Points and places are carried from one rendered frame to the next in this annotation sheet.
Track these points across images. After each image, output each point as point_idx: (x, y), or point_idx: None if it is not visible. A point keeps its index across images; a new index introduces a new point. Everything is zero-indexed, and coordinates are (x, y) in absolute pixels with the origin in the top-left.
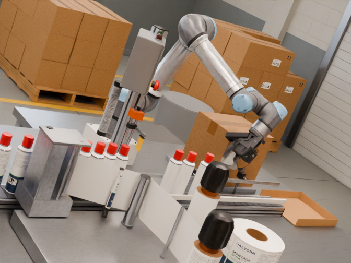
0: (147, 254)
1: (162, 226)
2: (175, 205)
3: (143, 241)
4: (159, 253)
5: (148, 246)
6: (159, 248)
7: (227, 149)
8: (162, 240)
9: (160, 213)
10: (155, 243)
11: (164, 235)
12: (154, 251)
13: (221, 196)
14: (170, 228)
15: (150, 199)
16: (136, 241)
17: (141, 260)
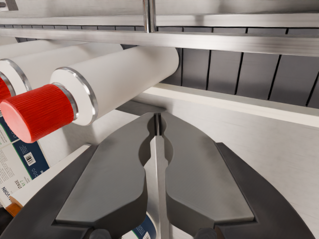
0: (51, 154)
1: (32, 165)
2: (2, 192)
3: (49, 140)
4: (60, 158)
5: (52, 147)
6: (60, 153)
7: (43, 207)
8: (47, 163)
9: (17, 164)
10: (58, 147)
11: (41, 167)
12: (56, 154)
13: (242, 105)
14: (32, 176)
15: (1, 147)
16: (44, 137)
17: (46, 157)
